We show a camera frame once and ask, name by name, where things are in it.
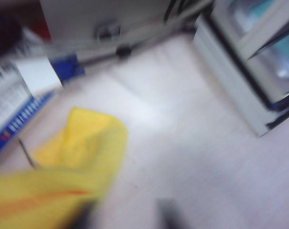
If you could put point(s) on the gray desk partition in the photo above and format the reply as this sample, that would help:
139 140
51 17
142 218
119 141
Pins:
75 23

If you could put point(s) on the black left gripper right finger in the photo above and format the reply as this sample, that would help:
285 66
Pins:
175 217

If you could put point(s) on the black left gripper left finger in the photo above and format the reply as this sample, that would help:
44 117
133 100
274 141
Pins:
87 219

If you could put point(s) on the yellow microfiber rag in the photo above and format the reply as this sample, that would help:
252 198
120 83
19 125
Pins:
87 143

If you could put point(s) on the blue and white carton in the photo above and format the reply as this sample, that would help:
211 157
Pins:
67 66

